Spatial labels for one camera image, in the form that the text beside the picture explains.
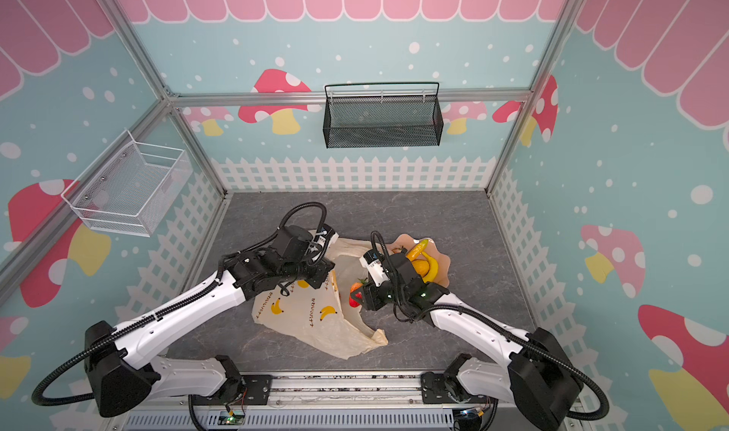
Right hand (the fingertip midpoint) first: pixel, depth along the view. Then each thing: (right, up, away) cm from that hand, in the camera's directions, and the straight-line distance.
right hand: (359, 291), depth 79 cm
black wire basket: (+1, +56, +18) cm, 59 cm away
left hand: (-7, +7, -3) cm, 10 cm away
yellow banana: (+24, +4, +13) cm, 27 cm away
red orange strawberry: (-2, -3, -2) cm, 4 cm away
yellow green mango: (+20, +9, +21) cm, 30 cm away
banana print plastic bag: (-10, -6, -3) cm, 12 cm away
